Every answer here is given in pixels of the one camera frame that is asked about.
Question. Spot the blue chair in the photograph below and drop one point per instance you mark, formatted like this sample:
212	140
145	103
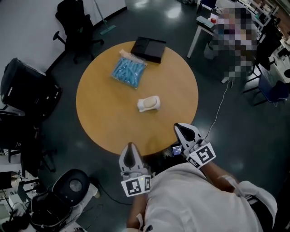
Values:
269	88

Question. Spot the person's right forearm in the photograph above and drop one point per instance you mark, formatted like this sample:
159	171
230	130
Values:
218	176

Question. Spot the black office chair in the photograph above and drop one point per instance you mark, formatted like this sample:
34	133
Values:
75	29

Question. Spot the flat black box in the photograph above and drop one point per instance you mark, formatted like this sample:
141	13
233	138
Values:
148	49

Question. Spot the person's left forearm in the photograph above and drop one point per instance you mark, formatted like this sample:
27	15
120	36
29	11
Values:
137	210

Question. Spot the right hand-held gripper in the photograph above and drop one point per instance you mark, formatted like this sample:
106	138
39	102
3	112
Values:
200	154

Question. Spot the flat green mop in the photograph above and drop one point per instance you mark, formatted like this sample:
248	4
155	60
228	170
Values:
106	27

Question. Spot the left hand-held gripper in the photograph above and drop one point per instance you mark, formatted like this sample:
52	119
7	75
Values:
136	184

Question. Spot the small black screen device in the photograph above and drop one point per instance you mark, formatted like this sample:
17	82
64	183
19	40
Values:
177	150

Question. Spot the beige bar of soap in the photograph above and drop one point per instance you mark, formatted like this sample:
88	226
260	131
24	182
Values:
149	102

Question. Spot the red apple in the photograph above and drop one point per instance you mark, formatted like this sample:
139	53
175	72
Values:
213	20

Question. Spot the person's white shirt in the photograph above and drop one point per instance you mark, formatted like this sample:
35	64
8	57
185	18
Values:
194	204

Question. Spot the clear bag of blue items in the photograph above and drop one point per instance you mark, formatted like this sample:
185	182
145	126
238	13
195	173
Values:
128	71

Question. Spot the small beige packet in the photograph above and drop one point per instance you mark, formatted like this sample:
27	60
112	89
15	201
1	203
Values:
125	53

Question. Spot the black and white round machine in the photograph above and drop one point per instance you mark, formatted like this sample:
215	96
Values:
70	187

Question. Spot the white soap dish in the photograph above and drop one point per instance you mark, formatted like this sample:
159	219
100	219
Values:
142	106

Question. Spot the large black padded chair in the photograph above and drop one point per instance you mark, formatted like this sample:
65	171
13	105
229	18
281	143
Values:
25	86

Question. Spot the white metal-legged table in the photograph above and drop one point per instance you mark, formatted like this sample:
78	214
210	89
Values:
201	27

